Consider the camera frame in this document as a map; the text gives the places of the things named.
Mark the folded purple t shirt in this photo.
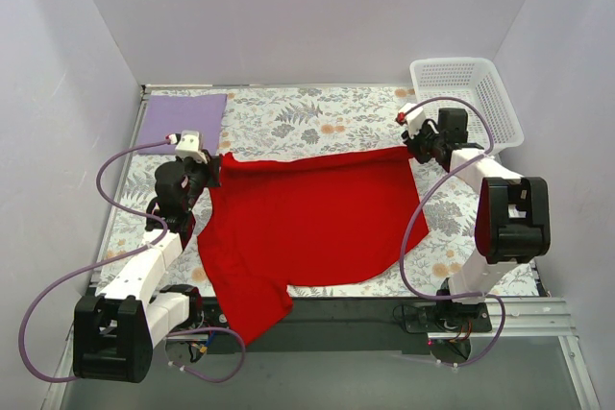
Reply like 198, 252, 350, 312
135, 94, 227, 154

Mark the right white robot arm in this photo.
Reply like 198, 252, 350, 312
396, 107, 551, 305

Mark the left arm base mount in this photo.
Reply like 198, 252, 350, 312
160, 284, 229, 332

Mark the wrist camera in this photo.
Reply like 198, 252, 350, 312
395, 103, 427, 139
166, 131, 209, 163

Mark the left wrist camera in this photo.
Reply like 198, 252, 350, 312
166, 131, 209, 163

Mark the white plastic basket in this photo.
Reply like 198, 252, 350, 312
409, 57, 525, 154

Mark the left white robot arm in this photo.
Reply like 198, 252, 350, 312
73, 156, 221, 383

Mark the aluminium frame rail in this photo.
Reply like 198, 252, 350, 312
71, 299, 592, 410

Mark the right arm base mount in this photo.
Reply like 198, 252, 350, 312
392, 301, 492, 363

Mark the red t shirt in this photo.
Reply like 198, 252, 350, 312
197, 146, 429, 343

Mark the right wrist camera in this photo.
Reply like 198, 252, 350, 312
395, 103, 427, 139

